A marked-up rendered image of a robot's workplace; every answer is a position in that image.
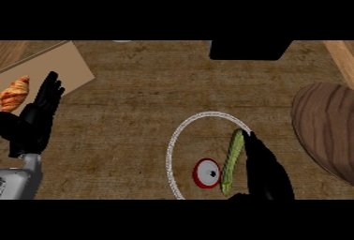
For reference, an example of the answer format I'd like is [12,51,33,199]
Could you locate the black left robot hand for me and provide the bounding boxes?
[0,70,67,159]

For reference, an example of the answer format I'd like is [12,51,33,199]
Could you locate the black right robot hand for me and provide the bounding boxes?
[228,130,299,201]

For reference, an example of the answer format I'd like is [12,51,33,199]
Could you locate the round white-rimmed placemat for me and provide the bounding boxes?
[166,111,256,201]

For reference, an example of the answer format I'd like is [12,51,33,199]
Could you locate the dark wooden bowl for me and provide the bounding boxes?
[290,82,354,188]

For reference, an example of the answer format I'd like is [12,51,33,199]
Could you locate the golden croissant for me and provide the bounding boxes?
[0,74,33,113]

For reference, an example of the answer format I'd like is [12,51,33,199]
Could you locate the green cucumber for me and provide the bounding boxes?
[219,127,247,197]

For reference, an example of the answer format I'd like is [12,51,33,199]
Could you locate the tan cutting board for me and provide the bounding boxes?
[0,40,98,117]

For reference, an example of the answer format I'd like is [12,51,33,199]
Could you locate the brown wooden panel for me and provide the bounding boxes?
[0,39,33,70]

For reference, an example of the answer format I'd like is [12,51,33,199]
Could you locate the black appliance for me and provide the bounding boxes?
[209,39,296,62]

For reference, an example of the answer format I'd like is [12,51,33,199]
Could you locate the pale wooden plank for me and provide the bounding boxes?
[322,39,354,92]

